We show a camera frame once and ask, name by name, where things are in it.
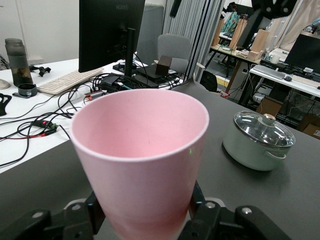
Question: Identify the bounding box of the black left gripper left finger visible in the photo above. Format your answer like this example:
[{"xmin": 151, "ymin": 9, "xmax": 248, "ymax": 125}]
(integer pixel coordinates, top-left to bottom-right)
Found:
[{"xmin": 0, "ymin": 191, "xmax": 107, "ymax": 240}]

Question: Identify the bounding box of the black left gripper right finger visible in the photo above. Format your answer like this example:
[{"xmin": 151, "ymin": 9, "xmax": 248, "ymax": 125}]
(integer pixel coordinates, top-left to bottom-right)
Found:
[{"xmin": 178, "ymin": 179, "xmax": 293, "ymax": 240}]

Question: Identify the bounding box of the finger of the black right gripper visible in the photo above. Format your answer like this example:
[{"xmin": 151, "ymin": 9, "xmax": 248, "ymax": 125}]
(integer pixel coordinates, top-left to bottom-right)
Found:
[
  {"xmin": 169, "ymin": 0, "xmax": 183, "ymax": 18},
  {"xmin": 237, "ymin": 0, "xmax": 300, "ymax": 48}
]

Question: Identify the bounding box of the pink plastic cup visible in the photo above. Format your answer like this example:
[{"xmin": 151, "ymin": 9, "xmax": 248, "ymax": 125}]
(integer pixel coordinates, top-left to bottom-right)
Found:
[{"xmin": 69, "ymin": 89, "xmax": 210, "ymax": 238}]

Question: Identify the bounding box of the grey curtain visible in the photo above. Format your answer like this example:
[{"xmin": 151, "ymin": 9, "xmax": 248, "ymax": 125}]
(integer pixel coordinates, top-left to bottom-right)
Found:
[{"xmin": 162, "ymin": 0, "xmax": 225, "ymax": 86}]

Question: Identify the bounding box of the beige curtain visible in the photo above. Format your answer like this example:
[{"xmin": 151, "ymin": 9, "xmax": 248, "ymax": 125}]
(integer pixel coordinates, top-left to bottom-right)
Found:
[{"xmin": 271, "ymin": 0, "xmax": 320, "ymax": 51}]

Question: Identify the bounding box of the light wooden block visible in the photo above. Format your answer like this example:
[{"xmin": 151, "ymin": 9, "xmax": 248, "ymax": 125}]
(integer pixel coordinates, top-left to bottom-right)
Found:
[{"xmin": 249, "ymin": 28, "xmax": 270, "ymax": 61}]

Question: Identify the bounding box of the grey office chair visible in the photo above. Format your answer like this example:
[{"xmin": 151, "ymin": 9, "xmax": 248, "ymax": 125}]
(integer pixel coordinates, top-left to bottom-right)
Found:
[{"xmin": 156, "ymin": 33, "xmax": 206, "ymax": 83}]

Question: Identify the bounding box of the colourful patterned fabric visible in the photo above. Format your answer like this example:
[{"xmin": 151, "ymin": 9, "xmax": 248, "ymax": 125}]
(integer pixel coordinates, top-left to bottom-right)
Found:
[{"xmin": 223, "ymin": 11, "xmax": 241, "ymax": 33}]

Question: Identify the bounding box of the brown paper bag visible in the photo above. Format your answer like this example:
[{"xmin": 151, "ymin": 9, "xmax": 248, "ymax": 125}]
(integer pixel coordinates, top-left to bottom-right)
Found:
[{"xmin": 228, "ymin": 18, "xmax": 248, "ymax": 50}]

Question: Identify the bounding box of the white mug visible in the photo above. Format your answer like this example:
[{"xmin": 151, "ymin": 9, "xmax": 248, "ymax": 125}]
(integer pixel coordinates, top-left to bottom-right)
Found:
[{"xmin": 268, "ymin": 53, "xmax": 283, "ymax": 65}]

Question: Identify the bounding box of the black flat monitor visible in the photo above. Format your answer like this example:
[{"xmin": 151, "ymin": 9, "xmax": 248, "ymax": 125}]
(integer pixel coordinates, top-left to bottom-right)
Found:
[{"xmin": 284, "ymin": 33, "xmax": 320, "ymax": 75}]

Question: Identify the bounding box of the dark brown cube box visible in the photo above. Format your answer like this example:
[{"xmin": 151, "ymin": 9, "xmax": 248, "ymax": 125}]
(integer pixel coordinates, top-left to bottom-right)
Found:
[{"xmin": 155, "ymin": 55, "xmax": 173, "ymax": 76}]

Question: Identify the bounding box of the silver slim keyboard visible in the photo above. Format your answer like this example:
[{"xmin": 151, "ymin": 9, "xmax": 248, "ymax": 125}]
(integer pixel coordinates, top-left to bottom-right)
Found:
[{"xmin": 252, "ymin": 64, "xmax": 286, "ymax": 80}]

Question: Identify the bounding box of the mint green cooking pot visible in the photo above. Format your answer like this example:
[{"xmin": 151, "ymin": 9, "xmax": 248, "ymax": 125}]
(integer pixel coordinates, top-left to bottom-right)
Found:
[{"xmin": 222, "ymin": 111, "xmax": 296, "ymax": 172}]

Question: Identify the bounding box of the flat black electronics box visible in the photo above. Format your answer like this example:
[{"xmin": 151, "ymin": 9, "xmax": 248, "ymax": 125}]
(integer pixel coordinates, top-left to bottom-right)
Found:
[{"xmin": 136, "ymin": 64, "xmax": 183, "ymax": 86}]

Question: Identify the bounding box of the dark grey table mat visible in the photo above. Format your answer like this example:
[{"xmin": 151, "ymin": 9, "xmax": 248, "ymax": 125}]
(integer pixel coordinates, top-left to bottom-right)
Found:
[{"xmin": 0, "ymin": 77, "xmax": 320, "ymax": 240}]

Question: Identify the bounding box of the black computer monitor with stand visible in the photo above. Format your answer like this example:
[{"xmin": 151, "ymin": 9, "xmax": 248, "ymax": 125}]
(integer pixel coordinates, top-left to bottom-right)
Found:
[{"xmin": 78, "ymin": 0, "xmax": 148, "ymax": 77}]

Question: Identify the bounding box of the wooden work table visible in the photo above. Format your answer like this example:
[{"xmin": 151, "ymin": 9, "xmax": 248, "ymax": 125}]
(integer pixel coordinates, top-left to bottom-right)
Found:
[{"xmin": 208, "ymin": 31, "xmax": 262, "ymax": 106}]

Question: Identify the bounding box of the white office desk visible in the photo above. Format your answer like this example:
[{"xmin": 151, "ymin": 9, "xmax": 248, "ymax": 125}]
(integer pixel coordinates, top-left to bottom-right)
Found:
[{"xmin": 0, "ymin": 57, "xmax": 191, "ymax": 174}]

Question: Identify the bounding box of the black backpack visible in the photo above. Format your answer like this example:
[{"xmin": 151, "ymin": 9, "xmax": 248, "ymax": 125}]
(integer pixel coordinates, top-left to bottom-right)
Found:
[{"xmin": 199, "ymin": 71, "xmax": 218, "ymax": 93}]

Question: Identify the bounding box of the small black hub box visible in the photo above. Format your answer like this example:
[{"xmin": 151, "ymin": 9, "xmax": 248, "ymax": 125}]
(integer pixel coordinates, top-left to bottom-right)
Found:
[{"xmin": 99, "ymin": 74, "xmax": 121, "ymax": 87}]

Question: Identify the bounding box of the cardboard box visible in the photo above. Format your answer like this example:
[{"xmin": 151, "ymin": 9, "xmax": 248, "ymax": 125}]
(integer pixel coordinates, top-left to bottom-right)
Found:
[
  {"xmin": 296, "ymin": 114, "xmax": 320, "ymax": 140},
  {"xmin": 256, "ymin": 96, "xmax": 284, "ymax": 116}
]

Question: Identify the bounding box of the small board with red light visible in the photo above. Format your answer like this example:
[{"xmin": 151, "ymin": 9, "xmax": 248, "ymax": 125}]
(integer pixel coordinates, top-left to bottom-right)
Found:
[{"xmin": 31, "ymin": 119, "xmax": 60, "ymax": 131}]

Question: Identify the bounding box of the glass lid with copper knob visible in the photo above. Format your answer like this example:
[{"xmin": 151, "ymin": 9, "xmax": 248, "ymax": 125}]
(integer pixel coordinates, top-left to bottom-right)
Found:
[{"xmin": 233, "ymin": 111, "xmax": 296, "ymax": 148}]

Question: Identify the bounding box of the silver red adapter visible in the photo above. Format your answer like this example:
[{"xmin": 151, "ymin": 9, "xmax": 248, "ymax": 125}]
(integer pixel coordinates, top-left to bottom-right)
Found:
[{"xmin": 83, "ymin": 90, "xmax": 107, "ymax": 102}]

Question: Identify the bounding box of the white computer keyboard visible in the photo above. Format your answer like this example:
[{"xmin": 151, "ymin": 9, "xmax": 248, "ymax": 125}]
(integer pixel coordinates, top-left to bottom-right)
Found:
[{"xmin": 36, "ymin": 66, "xmax": 105, "ymax": 95}]

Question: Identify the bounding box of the black plastic clip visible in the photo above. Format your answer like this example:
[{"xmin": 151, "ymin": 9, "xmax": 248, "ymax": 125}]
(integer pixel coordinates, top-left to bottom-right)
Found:
[{"xmin": 28, "ymin": 65, "xmax": 52, "ymax": 77}]

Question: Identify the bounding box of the dark translucent water bottle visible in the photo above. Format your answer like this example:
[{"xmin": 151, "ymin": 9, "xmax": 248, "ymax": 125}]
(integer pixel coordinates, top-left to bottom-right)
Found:
[{"xmin": 4, "ymin": 37, "xmax": 34, "ymax": 87}]

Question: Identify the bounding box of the white desk with black frame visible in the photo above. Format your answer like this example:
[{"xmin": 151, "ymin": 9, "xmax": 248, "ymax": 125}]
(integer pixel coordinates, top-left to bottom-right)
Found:
[{"xmin": 248, "ymin": 63, "xmax": 320, "ymax": 99}]

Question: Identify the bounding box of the black desk cable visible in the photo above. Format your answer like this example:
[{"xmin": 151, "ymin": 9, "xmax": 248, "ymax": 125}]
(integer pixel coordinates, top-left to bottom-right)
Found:
[{"xmin": 0, "ymin": 109, "xmax": 76, "ymax": 168}]

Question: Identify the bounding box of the red desk cable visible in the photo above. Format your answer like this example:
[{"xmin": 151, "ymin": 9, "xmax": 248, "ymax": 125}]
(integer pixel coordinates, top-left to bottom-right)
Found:
[{"xmin": 0, "ymin": 131, "xmax": 48, "ymax": 141}]

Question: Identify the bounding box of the black curved bracket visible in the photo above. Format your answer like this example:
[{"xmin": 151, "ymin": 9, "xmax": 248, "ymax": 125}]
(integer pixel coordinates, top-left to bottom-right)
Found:
[{"xmin": 0, "ymin": 93, "xmax": 13, "ymax": 116}]

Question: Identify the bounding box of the grey bottle cap with strap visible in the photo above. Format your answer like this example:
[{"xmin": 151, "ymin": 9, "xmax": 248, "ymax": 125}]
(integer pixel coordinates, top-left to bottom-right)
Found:
[{"xmin": 12, "ymin": 83, "xmax": 38, "ymax": 98}]

